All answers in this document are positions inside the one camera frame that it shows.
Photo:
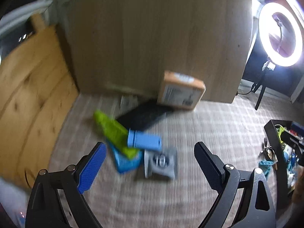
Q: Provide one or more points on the black ring light tripod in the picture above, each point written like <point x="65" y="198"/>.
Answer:
<point x="269" y="65"/>

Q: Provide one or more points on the lime green tube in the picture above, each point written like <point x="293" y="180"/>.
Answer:
<point x="115" y="133"/>

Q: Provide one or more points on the knotty pine wood panel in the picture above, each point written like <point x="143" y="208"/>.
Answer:
<point x="37" y="92"/>

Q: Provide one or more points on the black foil pouch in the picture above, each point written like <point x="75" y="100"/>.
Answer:
<point x="144" y="115"/>

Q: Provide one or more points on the light blue plastic block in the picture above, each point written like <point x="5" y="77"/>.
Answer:
<point x="144" y="141"/>

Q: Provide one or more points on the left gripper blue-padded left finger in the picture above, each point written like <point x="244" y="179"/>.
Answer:
<point x="89" y="167"/>

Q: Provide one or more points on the grey foil pouch with logo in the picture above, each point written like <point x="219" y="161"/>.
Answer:
<point x="163" y="163"/>

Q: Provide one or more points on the small white snack sachet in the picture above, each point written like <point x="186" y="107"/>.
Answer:
<point x="127" y="103"/>

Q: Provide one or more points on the blue tissue packet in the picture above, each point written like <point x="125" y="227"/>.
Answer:
<point x="123" y="164"/>

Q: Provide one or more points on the white ring light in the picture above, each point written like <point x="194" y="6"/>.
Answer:
<point x="280" y="35"/>

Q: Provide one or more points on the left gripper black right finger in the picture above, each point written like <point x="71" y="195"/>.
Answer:
<point x="211" y="166"/>

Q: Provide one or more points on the black storage tray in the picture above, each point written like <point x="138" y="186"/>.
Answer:
<point x="277" y="132"/>

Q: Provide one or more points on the light wood cabinet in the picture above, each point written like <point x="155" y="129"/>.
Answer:
<point x="127" y="45"/>

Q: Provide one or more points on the orange cardboard box with label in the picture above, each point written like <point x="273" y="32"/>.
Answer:
<point x="180" y="91"/>

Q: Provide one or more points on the small cyan plastic tool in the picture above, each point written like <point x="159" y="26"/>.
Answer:
<point x="266" y="167"/>

